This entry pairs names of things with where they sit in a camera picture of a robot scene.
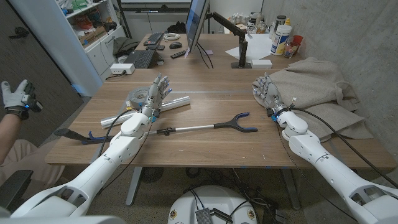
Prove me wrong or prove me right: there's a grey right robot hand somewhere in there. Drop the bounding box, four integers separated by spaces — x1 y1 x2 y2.
252 73 289 118

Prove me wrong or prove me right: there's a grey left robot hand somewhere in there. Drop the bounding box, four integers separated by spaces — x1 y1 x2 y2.
140 73 172 118

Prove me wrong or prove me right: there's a person's gloved hand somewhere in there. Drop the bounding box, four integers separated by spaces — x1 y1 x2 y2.
1 79 44 121

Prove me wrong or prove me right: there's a beige coat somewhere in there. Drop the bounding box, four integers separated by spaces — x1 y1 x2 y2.
251 57 374 142

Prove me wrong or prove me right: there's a black and blue reacher stick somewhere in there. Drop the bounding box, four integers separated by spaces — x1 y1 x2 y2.
54 111 259 146

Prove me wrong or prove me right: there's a silver metal tube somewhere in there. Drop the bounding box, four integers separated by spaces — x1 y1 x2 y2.
99 95 191 128

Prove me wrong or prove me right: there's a flat white box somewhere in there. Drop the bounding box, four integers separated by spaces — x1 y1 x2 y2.
250 58 273 70

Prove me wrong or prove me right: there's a large black keyboard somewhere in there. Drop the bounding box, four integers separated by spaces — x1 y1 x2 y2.
123 49 159 69

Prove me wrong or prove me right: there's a white power box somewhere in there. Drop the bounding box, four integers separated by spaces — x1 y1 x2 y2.
109 63 136 75

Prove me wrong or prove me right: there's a clear drinking glass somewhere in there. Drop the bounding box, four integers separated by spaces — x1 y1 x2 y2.
283 42 299 59

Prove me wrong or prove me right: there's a white paper sheet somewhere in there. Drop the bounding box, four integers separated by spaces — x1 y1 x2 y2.
224 33 274 61

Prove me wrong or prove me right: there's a black remote control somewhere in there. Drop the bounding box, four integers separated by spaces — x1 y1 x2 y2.
170 49 189 60

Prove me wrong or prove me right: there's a white wipes canister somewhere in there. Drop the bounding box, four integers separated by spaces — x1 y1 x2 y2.
270 24 292 56

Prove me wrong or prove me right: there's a small black keyboard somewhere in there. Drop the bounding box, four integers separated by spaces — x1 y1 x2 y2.
142 31 165 47

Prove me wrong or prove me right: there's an olive green jacket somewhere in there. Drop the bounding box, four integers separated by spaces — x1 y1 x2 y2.
112 36 140 58

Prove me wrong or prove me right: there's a white shelf cabinet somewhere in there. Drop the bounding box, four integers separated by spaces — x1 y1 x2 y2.
9 0 127 97

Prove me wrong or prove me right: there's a person's beige trouser leg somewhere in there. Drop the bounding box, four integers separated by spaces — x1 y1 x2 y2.
0 139 66 200

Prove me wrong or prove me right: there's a black bag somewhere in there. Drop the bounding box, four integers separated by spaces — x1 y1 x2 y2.
167 21 187 34

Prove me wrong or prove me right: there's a black round fan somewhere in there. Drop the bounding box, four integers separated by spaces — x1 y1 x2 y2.
140 167 165 184

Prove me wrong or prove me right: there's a computer monitor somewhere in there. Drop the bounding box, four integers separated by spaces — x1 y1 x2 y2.
185 0 211 54

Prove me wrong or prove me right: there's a cardboard box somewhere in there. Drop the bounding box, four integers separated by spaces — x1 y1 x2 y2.
78 26 107 47

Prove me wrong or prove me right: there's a black chair armrest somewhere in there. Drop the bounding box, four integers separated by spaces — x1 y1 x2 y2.
0 169 34 212

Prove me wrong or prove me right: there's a grey table leg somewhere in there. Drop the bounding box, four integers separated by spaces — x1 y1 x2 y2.
279 167 301 211
125 166 143 207

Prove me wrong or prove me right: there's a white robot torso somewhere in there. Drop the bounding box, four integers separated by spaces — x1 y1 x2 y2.
167 185 259 224

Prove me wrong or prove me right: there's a grey duct tape roll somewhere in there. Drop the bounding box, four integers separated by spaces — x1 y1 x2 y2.
128 86 152 110

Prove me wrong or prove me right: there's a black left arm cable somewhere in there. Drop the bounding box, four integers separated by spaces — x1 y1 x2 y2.
97 108 136 158

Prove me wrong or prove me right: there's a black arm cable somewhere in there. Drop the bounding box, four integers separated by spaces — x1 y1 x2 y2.
290 107 398 189
97 108 136 158

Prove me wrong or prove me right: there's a black monitor cable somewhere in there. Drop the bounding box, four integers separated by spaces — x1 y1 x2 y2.
195 42 211 70
197 42 215 69

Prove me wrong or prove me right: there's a white coiled cable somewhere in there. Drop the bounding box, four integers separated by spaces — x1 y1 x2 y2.
162 32 181 42

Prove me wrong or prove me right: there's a black door handle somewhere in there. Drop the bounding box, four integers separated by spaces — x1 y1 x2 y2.
8 26 30 40

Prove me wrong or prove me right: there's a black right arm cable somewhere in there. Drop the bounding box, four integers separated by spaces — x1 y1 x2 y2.
290 107 398 189

